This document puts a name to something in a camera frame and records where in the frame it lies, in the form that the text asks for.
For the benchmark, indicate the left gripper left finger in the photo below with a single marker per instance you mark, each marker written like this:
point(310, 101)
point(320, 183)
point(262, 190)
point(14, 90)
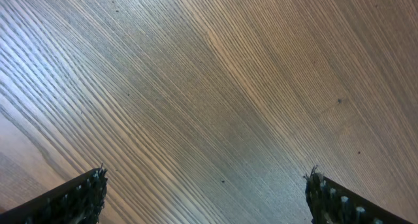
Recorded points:
point(79, 200)

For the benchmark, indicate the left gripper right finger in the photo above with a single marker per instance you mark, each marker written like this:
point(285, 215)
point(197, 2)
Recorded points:
point(332, 203)

